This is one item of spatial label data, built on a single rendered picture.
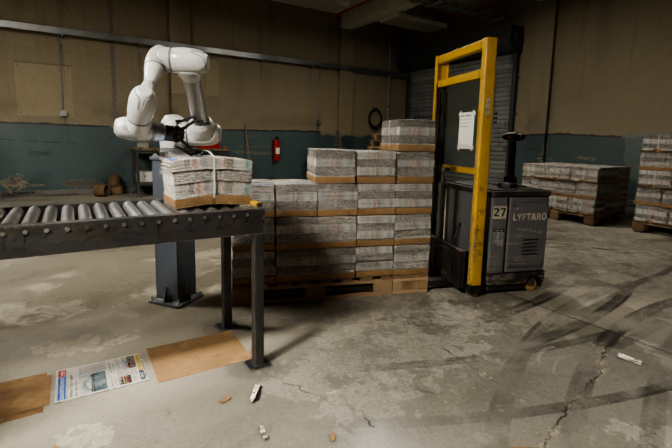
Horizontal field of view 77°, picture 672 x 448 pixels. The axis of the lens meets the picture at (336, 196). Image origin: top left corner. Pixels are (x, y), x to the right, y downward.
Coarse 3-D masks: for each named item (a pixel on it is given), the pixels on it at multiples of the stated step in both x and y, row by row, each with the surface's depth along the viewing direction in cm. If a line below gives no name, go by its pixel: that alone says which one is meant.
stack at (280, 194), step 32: (256, 192) 281; (288, 192) 287; (320, 192) 292; (352, 192) 298; (384, 192) 304; (288, 224) 289; (320, 224) 295; (352, 224) 300; (384, 224) 307; (288, 256) 292; (320, 256) 298; (352, 256) 304; (384, 256) 310; (288, 288) 295; (320, 288) 301; (384, 288) 314
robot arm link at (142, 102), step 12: (144, 72) 219; (156, 72) 219; (144, 84) 191; (156, 84) 216; (132, 96) 178; (144, 96) 178; (132, 108) 180; (144, 108) 180; (132, 120) 185; (144, 120) 185
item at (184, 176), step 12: (168, 156) 213; (180, 156) 209; (168, 168) 196; (180, 168) 193; (192, 168) 195; (204, 168) 198; (168, 180) 202; (180, 180) 194; (192, 180) 197; (204, 180) 199; (168, 192) 207; (180, 192) 195; (192, 192) 197; (204, 192) 201
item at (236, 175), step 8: (224, 160) 203; (232, 160) 205; (240, 160) 207; (248, 160) 210; (224, 168) 203; (232, 168) 205; (240, 168) 208; (248, 168) 210; (224, 176) 204; (232, 176) 206; (240, 176) 208; (248, 176) 210; (224, 184) 205; (232, 184) 208; (240, 184) 209; (248, 184) 212; (224, 192) 205; (232, 192) 208; (240, 192) 210; (248, 192) 212
